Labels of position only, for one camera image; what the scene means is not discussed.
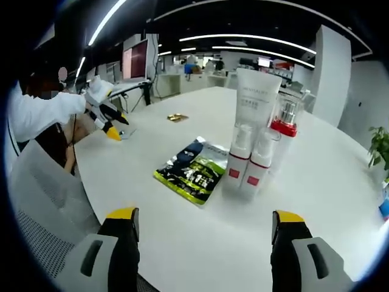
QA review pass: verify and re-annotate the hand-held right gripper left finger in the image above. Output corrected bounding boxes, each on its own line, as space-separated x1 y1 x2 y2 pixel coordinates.
56 206 141 292

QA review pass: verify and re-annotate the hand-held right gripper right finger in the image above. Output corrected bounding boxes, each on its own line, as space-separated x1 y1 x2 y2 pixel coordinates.
269 209 347 292

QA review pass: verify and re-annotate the small clear skincare sachet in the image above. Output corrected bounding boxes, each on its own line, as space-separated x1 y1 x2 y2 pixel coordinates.
119 127 138 139

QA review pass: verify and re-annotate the gold foil skincare sachet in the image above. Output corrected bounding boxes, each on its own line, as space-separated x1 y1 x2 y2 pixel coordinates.
166 112 190 123

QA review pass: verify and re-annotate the silver blue skincare sachet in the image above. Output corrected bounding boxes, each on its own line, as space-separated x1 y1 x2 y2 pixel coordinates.
168 136 230 171

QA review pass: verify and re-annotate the green black skincare sachet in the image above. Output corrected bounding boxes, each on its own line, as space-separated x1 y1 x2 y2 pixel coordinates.
153 155 227 208

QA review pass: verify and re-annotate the tall red-collared skincare bottle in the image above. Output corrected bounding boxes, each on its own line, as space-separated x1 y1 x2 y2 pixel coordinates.
266 92 306 180

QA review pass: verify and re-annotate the large white skincare tube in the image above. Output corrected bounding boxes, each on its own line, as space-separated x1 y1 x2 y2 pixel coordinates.
235 67 283 144

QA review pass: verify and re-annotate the person's left leg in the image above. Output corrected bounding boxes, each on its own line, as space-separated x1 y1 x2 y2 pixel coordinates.
72 117 95 144

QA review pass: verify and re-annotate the white standing desk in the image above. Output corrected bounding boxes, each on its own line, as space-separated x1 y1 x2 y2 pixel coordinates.
108 78 153 106

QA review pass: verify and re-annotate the large computer monitor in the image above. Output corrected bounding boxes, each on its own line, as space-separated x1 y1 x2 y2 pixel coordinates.
122 38 150 82

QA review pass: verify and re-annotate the person's head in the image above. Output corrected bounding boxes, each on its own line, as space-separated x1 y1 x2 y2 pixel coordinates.
26 75 61 101

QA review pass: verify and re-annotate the white low cabinet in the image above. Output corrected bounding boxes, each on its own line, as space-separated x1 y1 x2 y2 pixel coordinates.
159 74 184 99

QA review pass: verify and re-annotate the short ceiling light bar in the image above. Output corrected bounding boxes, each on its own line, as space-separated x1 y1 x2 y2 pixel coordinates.
87 0 129 47

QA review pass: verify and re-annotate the person's white top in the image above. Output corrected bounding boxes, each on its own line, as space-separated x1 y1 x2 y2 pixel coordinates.
7 80 58 144

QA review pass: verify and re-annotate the grey mesh office chair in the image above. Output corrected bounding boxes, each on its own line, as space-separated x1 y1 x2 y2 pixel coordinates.
8 139 103 291

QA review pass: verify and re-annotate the blue packet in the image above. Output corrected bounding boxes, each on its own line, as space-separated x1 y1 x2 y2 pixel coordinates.
377 181 389 222

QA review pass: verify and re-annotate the potted green plant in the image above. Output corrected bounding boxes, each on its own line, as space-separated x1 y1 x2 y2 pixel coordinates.
367 126 389 184

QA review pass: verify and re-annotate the long ceiling light strip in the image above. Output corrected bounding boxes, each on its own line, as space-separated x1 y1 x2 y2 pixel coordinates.
179 33 317 55
212 46 316 68

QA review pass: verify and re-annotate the red white display shelf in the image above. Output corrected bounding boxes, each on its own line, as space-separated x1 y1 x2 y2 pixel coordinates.
270 58 295 83

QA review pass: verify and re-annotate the black hanging cable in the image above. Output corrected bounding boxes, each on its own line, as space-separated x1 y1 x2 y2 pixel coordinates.
70 111 78 148

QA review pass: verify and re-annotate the black monitor cable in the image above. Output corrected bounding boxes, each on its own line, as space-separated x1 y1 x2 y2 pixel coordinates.
153 59 162 99

